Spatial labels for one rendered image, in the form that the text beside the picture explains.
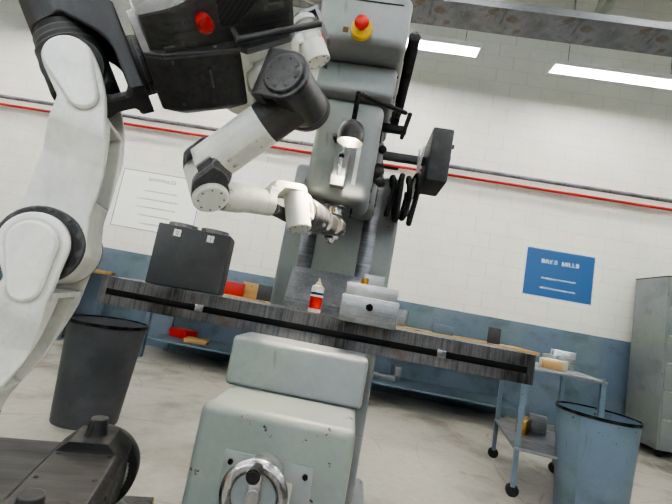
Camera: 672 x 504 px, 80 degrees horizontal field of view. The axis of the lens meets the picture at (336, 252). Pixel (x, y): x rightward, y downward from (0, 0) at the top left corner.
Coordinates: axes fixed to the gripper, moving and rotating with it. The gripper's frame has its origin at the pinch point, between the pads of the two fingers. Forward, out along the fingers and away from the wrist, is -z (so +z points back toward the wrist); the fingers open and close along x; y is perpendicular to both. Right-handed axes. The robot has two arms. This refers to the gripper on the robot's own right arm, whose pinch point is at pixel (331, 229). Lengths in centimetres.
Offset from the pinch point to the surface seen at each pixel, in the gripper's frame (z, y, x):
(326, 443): 35, 50, -25
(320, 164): 10.8, -17.2, 2.5
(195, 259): 18.5, 17.6, 34.7
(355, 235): -36.8, -6.2, 7.2
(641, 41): -251, -236, -123
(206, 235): 17.8, 9.6, 33.4
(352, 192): 6.7, -10.2, -7.8
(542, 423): -251, 81, -82
